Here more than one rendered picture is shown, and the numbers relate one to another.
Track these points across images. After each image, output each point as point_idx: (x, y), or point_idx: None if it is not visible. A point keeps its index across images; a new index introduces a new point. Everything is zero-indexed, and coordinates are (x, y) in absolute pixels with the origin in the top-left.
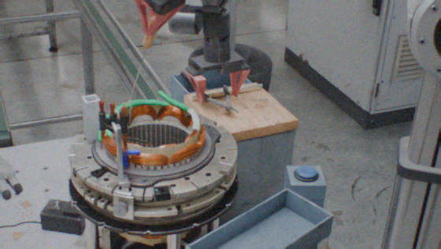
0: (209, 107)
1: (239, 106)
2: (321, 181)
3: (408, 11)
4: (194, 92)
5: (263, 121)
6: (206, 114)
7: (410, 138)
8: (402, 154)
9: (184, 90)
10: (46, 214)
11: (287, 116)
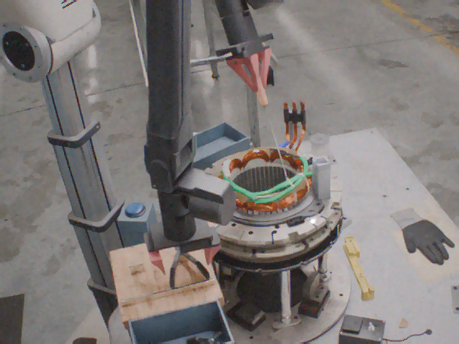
0: (197, 272)
1: (161, 273)
2: (126, 205)
3: (90, 21)
4: (208, 301)
5: (147, 248)
6: (204, 260)
7: (83, 119)
8: (91, 125)
9: (220, 307)
10: (379, 319)
11: (118, 256)
